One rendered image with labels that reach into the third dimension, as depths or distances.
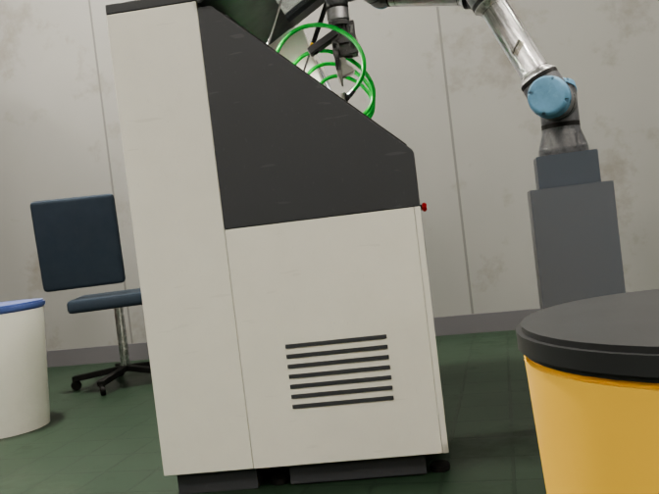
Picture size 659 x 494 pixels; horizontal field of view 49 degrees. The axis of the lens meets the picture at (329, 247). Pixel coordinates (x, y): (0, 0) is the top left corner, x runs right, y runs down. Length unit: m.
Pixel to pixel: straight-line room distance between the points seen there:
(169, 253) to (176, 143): 0.33
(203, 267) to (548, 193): 1.06
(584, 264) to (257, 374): 1.03
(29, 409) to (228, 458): 1.57
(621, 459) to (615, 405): 0.05
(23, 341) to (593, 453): 3.12
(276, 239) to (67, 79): 3.68
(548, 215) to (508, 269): 2.38
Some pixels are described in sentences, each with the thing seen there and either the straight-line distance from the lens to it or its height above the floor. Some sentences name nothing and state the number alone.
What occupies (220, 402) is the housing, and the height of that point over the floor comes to 0.28.
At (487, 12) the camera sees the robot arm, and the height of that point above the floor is 1.35.
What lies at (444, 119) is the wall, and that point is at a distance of 4.66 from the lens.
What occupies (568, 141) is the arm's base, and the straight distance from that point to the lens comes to 2.33.
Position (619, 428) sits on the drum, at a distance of 0.65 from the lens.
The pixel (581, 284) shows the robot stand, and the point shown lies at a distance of 2.28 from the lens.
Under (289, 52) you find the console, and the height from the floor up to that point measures 1.46.
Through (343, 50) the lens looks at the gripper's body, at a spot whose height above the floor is 1.34.
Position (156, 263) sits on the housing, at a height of 0.72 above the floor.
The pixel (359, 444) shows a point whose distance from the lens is 2.19.
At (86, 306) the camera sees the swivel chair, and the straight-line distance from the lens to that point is 4.20.
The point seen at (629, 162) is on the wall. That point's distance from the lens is 4.68.
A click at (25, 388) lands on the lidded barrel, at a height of 0.20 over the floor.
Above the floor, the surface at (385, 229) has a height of 0.73.
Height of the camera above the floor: 0.75
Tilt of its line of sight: 1 degrees down
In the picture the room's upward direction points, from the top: 7 degrees counter-clockwise
